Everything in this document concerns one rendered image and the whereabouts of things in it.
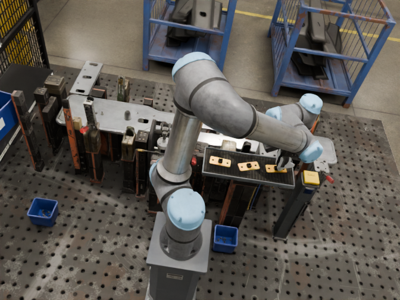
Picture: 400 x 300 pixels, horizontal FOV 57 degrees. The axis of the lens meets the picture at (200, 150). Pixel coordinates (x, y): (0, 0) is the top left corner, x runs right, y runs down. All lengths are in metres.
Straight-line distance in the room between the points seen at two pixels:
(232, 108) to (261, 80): 3.12
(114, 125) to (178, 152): 0.77
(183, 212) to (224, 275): 0.67
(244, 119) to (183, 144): 0.25
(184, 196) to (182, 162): 0.11
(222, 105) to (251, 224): 1.12
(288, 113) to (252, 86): 2.66
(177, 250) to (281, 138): 0.51
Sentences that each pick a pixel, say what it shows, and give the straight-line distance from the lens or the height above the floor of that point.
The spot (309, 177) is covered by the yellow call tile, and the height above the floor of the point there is 1.16.
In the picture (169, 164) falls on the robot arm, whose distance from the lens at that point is 1.14.
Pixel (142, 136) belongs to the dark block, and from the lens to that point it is 1.60.
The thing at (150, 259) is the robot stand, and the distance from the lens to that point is 1.30.
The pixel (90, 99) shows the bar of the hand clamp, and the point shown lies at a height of 1.21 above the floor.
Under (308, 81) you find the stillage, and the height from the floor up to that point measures 0.16.
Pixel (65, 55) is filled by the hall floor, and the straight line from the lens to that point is 4.08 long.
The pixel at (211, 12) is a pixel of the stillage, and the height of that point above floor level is 0.50.
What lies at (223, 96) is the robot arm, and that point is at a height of 1.73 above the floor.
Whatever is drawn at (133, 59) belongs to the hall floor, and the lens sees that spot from 4.00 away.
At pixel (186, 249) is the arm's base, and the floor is 1.16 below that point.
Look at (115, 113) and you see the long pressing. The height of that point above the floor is 1.00.
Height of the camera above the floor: 2.27
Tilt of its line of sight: 47 degrees down
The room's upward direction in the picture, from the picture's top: 11 degrees clockwise
